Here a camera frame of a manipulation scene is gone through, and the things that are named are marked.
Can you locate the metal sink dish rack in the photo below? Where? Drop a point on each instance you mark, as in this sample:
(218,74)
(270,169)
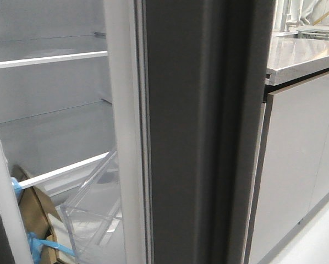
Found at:
(314,33)

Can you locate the blue tape strip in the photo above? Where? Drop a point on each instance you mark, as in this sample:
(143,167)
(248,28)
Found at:
(36,246)

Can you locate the upper glass fridge shelf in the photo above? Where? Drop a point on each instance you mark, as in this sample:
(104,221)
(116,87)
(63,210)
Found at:
(28,52)

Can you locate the white fridge interior body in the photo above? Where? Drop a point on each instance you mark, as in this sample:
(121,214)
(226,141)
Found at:
(31,209)

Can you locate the glass fridge shelf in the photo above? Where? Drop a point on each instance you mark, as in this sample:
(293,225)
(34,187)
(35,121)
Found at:
(28,52)
(58,142)

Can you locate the brown cardboard packing piece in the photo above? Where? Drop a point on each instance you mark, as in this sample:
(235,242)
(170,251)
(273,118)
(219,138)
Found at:
(36,211)

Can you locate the clear plastic crisper drawer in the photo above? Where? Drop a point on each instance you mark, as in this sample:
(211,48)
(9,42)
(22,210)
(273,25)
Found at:
(93,215)

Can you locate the grey stone kitchen countertop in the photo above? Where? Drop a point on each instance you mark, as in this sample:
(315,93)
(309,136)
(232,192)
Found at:
(292,58)

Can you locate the steel kitchen faucet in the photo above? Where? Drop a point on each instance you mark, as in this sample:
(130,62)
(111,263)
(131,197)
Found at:
(290,15)

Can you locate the lower glass fridge shelf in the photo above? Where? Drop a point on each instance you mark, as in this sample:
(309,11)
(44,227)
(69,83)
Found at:
(58,142)

